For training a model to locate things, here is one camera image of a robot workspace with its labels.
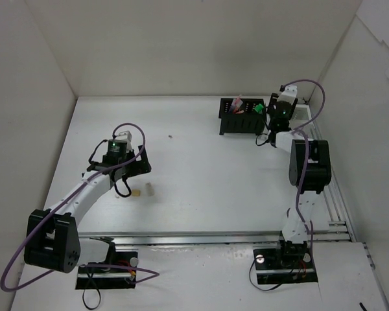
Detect green cap highlighter marker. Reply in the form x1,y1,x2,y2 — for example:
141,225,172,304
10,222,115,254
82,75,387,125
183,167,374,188
253,104,266,114

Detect white eraser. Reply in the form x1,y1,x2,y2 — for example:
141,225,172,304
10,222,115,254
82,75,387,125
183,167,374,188
145,183,155,196

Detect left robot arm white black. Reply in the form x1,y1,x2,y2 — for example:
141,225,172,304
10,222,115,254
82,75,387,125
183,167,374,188
23,139,152,273

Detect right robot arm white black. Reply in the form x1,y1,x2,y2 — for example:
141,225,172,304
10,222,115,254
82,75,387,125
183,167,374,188
266,85,331,268

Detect white slotted pen holder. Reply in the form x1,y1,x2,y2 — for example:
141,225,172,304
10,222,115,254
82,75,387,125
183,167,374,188
261,103,314,141

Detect black slotted pen holder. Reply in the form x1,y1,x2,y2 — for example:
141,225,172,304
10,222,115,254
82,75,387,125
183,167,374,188
218,98,265,135

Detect pink translucent pen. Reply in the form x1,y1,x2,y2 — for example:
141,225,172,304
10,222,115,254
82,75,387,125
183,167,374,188
229,95,243,113

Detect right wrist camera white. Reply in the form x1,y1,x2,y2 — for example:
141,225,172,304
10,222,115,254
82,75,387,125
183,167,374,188
277,84,298,104

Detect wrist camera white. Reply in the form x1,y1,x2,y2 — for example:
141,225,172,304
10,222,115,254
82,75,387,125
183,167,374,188
115,131,132,143
277,84,298,104

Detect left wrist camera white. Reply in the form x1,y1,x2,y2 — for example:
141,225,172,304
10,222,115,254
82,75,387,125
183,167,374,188
115,131,132,143

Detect aluminium rail front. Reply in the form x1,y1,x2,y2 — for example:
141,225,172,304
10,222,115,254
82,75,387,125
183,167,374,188
35,230,351,249

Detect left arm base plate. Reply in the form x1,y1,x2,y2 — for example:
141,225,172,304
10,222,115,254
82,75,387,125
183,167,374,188
75,249,139,290

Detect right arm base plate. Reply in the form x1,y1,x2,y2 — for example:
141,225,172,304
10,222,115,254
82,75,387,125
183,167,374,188
250,242,318,291

